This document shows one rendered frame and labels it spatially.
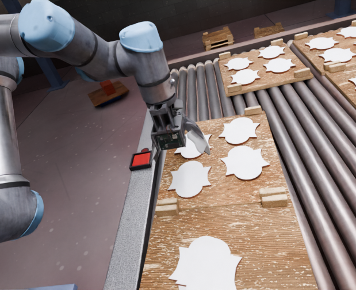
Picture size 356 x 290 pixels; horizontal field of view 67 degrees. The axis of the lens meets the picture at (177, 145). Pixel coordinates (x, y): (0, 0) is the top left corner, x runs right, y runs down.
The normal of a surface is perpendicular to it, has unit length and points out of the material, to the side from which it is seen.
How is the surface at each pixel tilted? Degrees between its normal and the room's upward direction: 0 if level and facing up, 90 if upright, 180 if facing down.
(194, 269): 0
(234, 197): 0
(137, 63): 90
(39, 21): 45
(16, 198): 72
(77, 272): 0
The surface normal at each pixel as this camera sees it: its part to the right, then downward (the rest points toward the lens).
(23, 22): -0.36, -0.08
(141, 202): -0.25, -0.77
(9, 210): 0.88, -0.36
